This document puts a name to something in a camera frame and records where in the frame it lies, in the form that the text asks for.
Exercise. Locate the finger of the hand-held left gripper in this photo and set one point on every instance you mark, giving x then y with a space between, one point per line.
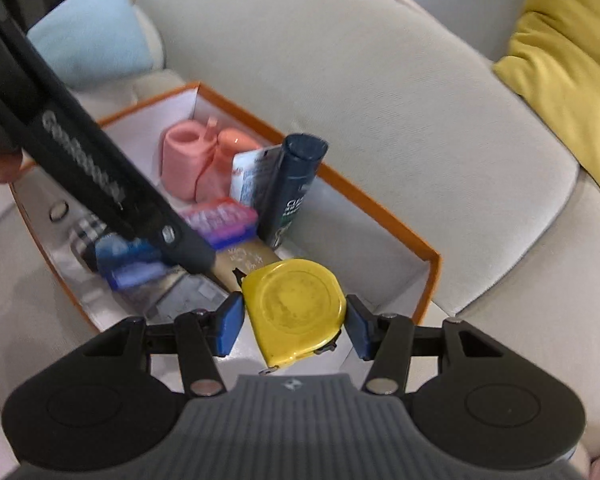
130 250
135 275

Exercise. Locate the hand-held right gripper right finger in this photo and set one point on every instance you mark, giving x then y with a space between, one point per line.
357 330

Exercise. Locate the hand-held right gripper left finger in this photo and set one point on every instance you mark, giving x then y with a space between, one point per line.
230 322

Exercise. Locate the plaid card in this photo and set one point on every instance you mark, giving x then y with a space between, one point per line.
87 227

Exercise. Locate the clear card sleeve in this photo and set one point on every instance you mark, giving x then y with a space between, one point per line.
190 295

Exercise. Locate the orange cardboard box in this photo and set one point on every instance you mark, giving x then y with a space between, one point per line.
370 275

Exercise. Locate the yellow tape measure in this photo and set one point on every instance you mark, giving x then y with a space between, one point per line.
290 310

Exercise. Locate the fantasy picture card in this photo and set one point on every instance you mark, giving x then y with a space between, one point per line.
250 260

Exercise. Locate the blue mint tin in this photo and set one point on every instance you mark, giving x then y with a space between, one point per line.
220 220

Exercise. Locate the pink tube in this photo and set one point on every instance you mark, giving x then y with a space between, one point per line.
180 165

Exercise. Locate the pink bottle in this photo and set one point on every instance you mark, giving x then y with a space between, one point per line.
222 170

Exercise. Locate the white lotion tube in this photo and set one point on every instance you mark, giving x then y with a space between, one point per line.
247 180

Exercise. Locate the dark shampoo bottle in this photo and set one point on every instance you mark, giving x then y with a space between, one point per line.
290 185

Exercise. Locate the person's left hand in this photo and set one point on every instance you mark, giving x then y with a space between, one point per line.
0 172

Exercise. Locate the light blue pillow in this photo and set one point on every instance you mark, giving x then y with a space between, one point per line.
90 35

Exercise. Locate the beige sofa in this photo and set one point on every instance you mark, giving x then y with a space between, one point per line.
380 85

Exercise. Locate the yellow pillow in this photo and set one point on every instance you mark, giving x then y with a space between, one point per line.
570 60

